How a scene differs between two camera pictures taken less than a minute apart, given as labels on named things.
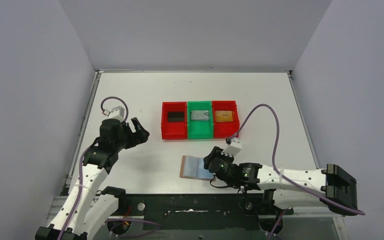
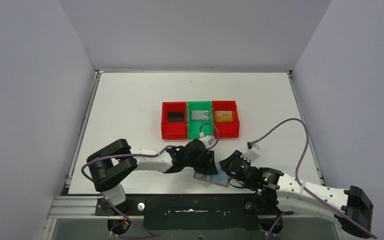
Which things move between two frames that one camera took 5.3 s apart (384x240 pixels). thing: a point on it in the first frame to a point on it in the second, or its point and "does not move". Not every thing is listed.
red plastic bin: [225, 119] does not move
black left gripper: [131, 133] to [208, 164]
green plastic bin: [200, 120] does not move
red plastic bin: [174, 124] does not move
